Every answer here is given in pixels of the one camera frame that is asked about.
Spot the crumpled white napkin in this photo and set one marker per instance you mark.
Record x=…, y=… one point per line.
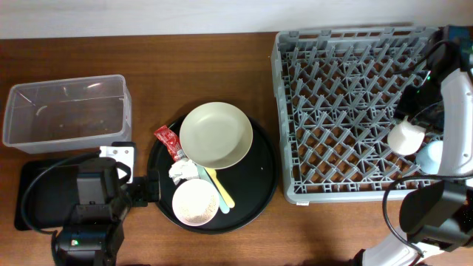
x=183, y=169

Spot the pink bowl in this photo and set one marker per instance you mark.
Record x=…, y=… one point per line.
x=194, y=203

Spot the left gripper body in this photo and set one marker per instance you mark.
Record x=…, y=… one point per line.
x=137, y=194

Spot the yellow plastic knife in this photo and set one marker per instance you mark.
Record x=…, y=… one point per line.
x=225, y=195

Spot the black rectangular tray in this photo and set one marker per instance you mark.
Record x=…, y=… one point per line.
x=52, y=199

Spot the cream shallow bowl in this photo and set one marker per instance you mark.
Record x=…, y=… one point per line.
x=216, y=135

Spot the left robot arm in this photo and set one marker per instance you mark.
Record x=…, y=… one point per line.
x=93, y=232

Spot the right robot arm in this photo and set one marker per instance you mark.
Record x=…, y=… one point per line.
x=436, y=218

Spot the clear plastic bin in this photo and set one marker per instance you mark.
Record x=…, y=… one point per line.
x=68, y=114

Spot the light blue cup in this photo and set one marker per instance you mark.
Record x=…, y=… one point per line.
x=429, y=157

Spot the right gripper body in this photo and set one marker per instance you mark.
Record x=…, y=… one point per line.
x=422, y=103

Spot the grey dishwasher rack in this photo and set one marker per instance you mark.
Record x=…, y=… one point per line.
x=336, y=93

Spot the red sauce packet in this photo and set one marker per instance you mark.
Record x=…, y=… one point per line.
x=171, y=141

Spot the white cup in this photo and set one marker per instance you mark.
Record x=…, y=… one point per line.
x=405, y=139

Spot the light green plastic knife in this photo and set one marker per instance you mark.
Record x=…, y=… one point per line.
x=220, y=201

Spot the round black serving tray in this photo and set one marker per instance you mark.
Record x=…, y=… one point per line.
x=251, y=183

